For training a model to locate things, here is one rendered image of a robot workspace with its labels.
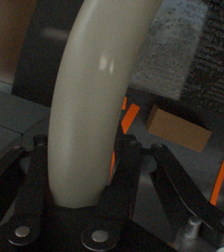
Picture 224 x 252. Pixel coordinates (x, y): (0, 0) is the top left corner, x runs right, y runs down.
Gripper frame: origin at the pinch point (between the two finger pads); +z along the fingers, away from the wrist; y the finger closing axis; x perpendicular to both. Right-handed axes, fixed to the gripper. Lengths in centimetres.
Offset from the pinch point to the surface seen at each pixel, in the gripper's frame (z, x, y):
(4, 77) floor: 89, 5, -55
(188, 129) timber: 68, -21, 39
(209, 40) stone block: 10.8, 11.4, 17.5
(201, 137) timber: 67, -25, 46
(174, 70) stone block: 17.4, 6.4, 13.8
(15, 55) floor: 88, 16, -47
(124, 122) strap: 82, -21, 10
